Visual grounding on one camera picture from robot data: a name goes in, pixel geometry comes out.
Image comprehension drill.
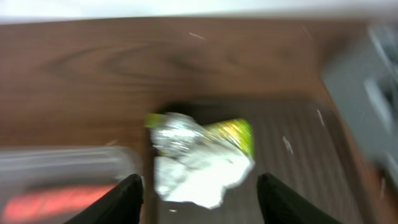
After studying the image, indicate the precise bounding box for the dark brown serving tray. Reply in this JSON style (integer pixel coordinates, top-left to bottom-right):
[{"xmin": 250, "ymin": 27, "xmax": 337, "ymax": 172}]
[{"xmin": 145, "ymin": 98, "xmax": 375, "ymax": 224}]

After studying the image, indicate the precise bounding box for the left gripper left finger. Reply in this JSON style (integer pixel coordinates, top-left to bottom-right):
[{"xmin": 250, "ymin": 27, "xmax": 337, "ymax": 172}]
[{"xmin": 65, "ymin": 174, "xmax": 144, "ymax": 224}]

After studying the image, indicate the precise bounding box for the crumpled white napkin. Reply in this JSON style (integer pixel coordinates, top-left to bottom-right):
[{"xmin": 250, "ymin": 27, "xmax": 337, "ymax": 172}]
[{"xmin": 154, "ymin": 145, "xmax": 254, "ymax": 210}]

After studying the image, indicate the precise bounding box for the orange carrot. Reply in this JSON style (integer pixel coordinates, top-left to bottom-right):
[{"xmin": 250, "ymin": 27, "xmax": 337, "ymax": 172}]
[{"xmin": 1, "ymin": 184, "xmax": 115, "ymax": 223}]

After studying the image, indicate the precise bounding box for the clear plastic bin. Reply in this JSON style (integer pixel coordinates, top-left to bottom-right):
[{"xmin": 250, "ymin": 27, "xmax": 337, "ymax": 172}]
[{"xmin": 1, "ymin": 146, "xmax": 142, "ymax": 223}]

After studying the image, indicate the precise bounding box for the grey dishwasher rack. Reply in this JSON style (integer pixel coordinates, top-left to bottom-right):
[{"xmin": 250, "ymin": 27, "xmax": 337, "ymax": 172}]
[{"xmin": 322, "ymin": 21, "xmax": 397, "ymax": 187}]

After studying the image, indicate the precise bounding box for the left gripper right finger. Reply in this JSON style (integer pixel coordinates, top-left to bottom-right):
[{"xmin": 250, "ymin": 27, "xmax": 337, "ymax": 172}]
[{"xmin": 256, "ymin": 173, "xmax": 340, "ymax": 224}]

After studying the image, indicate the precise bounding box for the green foil snack wrapper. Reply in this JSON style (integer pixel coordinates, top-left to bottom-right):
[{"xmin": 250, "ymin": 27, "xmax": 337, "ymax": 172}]
[{"xmin": 145, "ymin": 112, "xmax": 254, "ymax": 157}]

